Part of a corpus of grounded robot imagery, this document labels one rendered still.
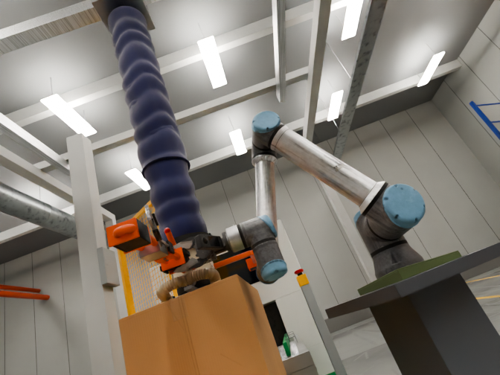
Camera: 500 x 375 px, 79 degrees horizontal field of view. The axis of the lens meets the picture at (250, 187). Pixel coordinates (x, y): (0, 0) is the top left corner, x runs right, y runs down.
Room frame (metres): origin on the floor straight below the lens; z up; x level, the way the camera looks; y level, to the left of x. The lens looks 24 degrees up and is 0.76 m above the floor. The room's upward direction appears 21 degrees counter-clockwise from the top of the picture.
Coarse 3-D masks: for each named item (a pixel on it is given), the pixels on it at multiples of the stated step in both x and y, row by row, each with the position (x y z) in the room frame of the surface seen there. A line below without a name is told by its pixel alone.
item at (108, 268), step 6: (102, 252) 2.25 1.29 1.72; (108, 252) 2.33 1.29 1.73; (114, 252) 2.44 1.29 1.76; (102, 258) 2.25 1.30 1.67; (108, 258) 2.32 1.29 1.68; (114, 258) 2.42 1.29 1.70; (102, 264) 2.25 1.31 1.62; (108, 264) 2.31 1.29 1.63; (114, 264) 2.40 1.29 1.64; (102, 270) 2.25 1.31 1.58; (108, 270) 2.29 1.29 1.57; (114, 270) 2.39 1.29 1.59; (102, 276) 2.25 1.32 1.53; (108, 276) 2.28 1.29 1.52; (114, 276) 2.37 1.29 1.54; (102, 282) 2.25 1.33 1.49; (108, 282) 2.27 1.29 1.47; (114, 282) 2.36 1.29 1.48
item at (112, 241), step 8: (120, 224) 0.65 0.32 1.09; (136, 224) 0.66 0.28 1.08; (112, 232) 0.65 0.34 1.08; (136, 232) 0.66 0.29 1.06; (144, 232) 0.70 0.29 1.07; (112, 240) 0.65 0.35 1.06; (120, 240) 0.65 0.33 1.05; (128, 240) 0.66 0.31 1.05; (136, 240) 0.68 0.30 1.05; (144, 240) 0.70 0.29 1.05; (120, 248) 0.69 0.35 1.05; (128, 248) 0.70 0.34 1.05; (136, 248) 0.72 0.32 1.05
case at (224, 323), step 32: (224, 288) 0.98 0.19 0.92; (128, 320) 0.97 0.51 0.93; (160, 320) 0.97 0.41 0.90; (192, 320) 0.98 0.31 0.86; (224, 320) 0.98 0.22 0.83; (256, 320) 1.09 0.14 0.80; (128, 352) 0.97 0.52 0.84; (160, 352) 0.97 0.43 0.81; (192, 352) 0.98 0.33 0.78; (224, 352) 0.98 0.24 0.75; (256, 352) 0.98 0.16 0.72
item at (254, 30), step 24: (336, 0) 4.47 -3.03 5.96; (264, 24) 4.44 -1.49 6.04; (288, 24) 4.54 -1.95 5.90; (192, 48) 4.41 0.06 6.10; (72, 96) 4.36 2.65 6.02; (96, 96) 4.47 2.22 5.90; (360, 96) 8.50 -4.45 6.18; (384, 96) 8.58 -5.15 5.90; (24, 120) 4.37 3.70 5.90; (192, 168) 8.40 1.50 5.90; (120, 192) 8.34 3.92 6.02; (0, 240) 8.26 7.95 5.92
